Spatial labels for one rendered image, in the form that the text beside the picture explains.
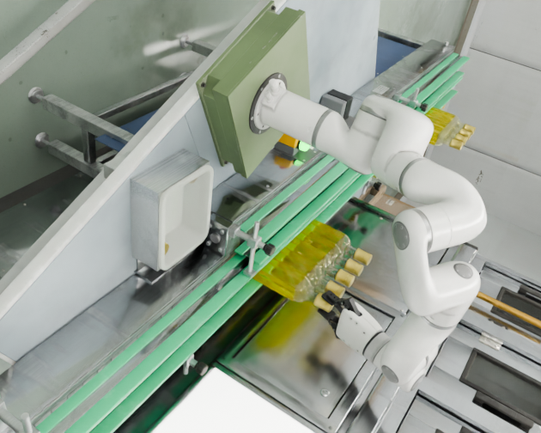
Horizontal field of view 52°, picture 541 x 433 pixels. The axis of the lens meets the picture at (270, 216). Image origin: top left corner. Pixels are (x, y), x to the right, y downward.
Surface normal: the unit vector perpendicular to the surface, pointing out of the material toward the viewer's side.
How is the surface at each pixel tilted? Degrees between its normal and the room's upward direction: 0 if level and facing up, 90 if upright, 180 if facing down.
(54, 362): 90
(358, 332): 104
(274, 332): 90
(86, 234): 0
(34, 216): 90
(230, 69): 90
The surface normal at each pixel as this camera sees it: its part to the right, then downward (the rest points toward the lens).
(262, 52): -0.10, -0.51
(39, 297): 0.83, 0.42
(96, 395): 0.13, -0.78
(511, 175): -0.54, 0.46
